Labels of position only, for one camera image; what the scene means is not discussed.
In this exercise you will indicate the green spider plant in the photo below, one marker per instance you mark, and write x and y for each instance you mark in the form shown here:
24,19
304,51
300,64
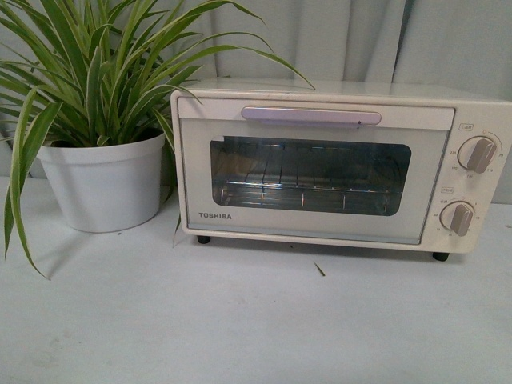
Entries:
97,76

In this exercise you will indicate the metal wire oven rack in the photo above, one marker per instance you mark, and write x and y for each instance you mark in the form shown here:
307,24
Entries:
305,177

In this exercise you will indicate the lower beige oven knob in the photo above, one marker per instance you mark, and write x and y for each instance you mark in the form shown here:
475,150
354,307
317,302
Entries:
457,217

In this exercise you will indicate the grey curtain backdrop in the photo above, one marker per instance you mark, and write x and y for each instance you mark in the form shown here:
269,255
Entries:
464,45

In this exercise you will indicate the small fallen green leaf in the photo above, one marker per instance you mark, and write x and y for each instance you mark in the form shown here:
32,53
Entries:
322,273

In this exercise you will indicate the beige oven knob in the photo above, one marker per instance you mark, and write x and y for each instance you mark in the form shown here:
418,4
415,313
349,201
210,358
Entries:
457,217
476,153

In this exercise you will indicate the white glass oven door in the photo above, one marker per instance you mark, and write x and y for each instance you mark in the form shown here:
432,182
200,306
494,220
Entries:
413,136

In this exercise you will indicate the white plastic plant pot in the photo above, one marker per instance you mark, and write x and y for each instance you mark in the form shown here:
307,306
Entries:
106,189

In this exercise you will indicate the upper beige oven knob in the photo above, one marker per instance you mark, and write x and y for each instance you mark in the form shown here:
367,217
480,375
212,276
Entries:
476,153

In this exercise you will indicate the white Toshiba toaster oven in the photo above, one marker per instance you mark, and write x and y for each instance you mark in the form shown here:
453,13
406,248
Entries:
474,116

